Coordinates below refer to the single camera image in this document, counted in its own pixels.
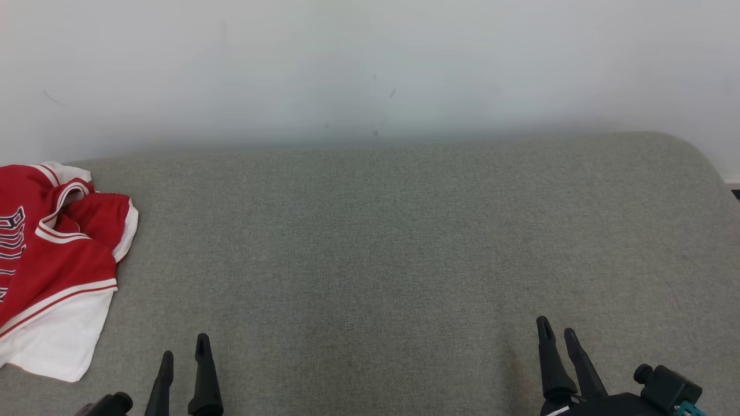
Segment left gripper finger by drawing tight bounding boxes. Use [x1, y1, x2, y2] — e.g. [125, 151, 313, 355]
[145, 351, 174, 416]
[188, 333, 224, 416]

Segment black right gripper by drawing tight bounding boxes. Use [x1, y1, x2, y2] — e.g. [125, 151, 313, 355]
[536, 316, 663, 416]

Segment red basketball jersey white sleeves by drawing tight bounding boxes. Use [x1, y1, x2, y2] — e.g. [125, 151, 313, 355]
[0, 162, 120, 383]

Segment grey fabric sofa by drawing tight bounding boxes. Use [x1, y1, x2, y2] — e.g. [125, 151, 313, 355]
[0, 132, 740, 416]

